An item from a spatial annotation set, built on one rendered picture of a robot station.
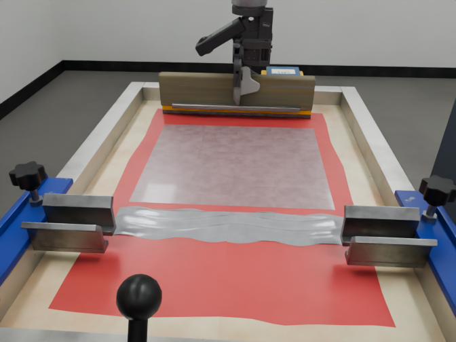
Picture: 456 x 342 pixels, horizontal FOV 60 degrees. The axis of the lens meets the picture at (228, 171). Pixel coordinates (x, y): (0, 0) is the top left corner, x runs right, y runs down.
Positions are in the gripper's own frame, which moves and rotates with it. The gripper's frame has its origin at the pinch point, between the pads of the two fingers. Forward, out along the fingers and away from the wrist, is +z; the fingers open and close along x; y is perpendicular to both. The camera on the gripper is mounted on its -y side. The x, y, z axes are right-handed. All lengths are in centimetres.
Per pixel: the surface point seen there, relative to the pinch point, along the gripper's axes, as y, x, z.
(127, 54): -124, 319, 87
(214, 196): -1.9, -33.7, 4.6
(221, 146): -2.1, -16.2, 4.7
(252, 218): 4.4, -40.3, 3.6
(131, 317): -3, -73, -16
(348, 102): 26.5, 0.9, 0.4
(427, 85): 178, 293, 98
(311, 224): 13.4, -41.0, 3.5
